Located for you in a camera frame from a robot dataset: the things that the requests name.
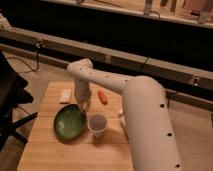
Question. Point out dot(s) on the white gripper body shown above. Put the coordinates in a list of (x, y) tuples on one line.
[(82, 94)]

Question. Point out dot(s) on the green ceramic bowl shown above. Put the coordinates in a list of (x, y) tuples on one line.
[(69, 122)]

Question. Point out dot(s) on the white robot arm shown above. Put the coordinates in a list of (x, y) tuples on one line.
[(150, 132)]

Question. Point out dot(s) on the white sponge block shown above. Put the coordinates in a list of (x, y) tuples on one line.
[(65, 96)]

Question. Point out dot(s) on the orange carrot toy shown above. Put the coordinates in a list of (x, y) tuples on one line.
[(102, 97)]

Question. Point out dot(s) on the white paper cup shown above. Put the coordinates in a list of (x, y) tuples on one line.
[(97, 124)]

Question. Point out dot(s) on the white plastic bottle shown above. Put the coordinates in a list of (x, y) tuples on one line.
[(122, 119)]

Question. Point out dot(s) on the black chair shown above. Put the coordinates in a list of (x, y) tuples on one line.
[(12, 93)]

